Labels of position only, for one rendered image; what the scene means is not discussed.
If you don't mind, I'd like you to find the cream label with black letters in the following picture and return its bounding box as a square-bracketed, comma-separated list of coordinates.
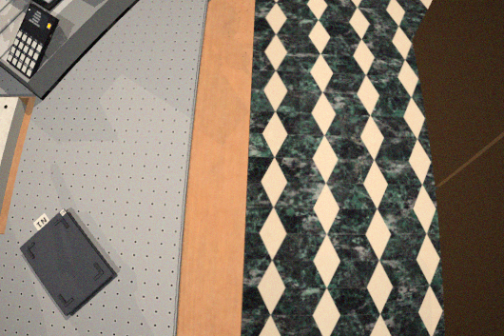
[34, 213, 49, 230]

